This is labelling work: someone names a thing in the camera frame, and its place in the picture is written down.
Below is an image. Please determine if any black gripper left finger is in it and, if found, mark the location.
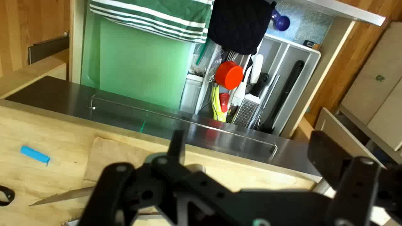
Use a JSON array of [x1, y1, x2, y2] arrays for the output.
[[78, 129, 197, 226]]

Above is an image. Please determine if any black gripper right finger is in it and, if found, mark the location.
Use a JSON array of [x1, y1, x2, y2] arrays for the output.
[[308, 130, 392, 226]]

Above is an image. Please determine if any steel fronted kitchen drawer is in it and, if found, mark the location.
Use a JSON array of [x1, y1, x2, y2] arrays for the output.
[[5, 0, 387, 178]]

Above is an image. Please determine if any steel kitchen knife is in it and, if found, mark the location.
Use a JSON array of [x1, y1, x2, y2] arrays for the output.
[[30, 186, 94, 206]]

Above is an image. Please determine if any yellow green utensil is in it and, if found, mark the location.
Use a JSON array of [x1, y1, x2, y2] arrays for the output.
[[210, 85, 230, 122]]

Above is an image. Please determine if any green plastic cutting board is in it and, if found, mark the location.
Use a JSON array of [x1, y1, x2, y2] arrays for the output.
[[80, 11, 195, 110]]

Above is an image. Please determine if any red plastic funnel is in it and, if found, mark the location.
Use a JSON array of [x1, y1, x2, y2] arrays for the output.
[[215, 61, 244, 90]]

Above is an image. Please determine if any blue plastic clip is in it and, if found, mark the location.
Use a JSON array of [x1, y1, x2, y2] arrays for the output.
[[20, 146, 50, 164]]

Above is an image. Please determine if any white cutlery tray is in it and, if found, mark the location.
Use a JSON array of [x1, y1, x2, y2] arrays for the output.
[[180, 35, 322, 134]]

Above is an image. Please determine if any green striped dish towel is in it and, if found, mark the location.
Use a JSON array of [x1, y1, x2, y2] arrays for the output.
[[89, 0, 215, 44]]

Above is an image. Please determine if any blue measuring spoon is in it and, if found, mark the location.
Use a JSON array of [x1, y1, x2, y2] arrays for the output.
[[271, 10, 290, 31]]

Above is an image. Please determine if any black oven mitt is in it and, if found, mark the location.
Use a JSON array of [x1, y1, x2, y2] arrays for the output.
[[207, 0, 274, 55]]

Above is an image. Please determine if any black handled utensil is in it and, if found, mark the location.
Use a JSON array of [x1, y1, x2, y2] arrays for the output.
[[260, 60, 305, 133]]

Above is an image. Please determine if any black rubber ring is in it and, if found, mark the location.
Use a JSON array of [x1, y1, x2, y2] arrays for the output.
[[0, 184, 16, 207]]

